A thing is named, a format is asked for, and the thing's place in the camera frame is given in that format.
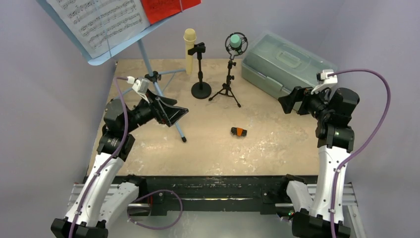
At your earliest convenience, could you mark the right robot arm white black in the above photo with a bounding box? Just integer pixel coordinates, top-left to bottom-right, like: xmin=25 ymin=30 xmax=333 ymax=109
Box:
xmin=278 ymin=86 xmax=360 ymax=238

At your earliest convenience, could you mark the cream yellow microphone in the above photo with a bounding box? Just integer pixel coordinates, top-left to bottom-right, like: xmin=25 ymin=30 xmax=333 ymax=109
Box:
xmin=183 ymin=28 xmax=197 ymax=75

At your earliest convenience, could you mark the mint green microphone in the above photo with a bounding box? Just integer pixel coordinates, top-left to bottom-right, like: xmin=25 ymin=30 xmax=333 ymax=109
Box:
xmin=229 ymin=34 xmax=242 ymax=50

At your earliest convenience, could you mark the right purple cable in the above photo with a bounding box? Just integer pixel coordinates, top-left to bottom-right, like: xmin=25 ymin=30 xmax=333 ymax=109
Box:
xmin=329 ymin=69 xmax=392 ymax=238

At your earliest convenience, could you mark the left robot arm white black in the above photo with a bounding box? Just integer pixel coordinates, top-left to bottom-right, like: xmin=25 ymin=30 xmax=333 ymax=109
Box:
xmin=51 ymin=90 xmax=189 ymax=238

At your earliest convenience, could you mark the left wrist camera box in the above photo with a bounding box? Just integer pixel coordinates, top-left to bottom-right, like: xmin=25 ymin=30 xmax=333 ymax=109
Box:
xmin=127 ymin=76 xmax=150 ymax=102

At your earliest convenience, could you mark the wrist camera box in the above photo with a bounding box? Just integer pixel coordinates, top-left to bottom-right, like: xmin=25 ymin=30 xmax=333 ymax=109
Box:
xmin=311 ymin=69 xmax=338 ymax=95
xmin=127 ymin=76 xmax=150 ymax=102

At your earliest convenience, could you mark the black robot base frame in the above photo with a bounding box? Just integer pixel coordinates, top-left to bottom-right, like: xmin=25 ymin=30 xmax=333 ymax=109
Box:
xmin=135 ymin=175 xmax=317 ymax=216

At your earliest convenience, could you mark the red sheet music page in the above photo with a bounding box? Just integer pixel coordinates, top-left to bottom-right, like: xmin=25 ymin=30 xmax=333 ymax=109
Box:
xmin=141 ymin=0 xmax=201 ymax=24

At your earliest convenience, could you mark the black tripod shock-mount stand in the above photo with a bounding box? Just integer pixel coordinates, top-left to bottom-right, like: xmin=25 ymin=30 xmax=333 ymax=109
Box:
xmin=208 ymin=32 xmax=249 ymax=108

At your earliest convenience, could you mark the blue music stand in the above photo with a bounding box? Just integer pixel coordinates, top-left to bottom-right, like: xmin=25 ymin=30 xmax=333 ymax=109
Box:
xmin=35 ymin=0 xmax=188 ymax=143

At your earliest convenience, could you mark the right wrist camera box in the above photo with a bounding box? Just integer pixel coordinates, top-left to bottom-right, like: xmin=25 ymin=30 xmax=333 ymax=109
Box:
xmin=311 ymin=69 xmax=338 ymax=95

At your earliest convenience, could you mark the green translucent storage case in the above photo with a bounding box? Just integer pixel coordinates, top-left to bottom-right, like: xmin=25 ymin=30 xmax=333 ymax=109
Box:
xmin=241 ymin=32 xmax=337 ymax=99

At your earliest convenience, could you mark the white sheet music page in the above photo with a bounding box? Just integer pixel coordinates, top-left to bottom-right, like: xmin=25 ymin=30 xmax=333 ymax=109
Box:
xmin=47 ymin=0 xmax=150 ymax=58

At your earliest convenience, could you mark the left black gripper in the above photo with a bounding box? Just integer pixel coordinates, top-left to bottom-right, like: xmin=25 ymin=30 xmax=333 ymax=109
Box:
xmin=123 ymin=88 xmax=187 ymax=133

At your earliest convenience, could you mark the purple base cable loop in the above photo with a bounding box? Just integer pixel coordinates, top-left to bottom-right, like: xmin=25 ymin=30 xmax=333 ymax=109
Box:
xmin=127 ymin=189 xmax=184 ymax=231

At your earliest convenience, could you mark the black round-base mic stand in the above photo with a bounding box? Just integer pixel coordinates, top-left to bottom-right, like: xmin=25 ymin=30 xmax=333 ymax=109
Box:
xmin=189 ymin=42 xmax=211 ymax=99

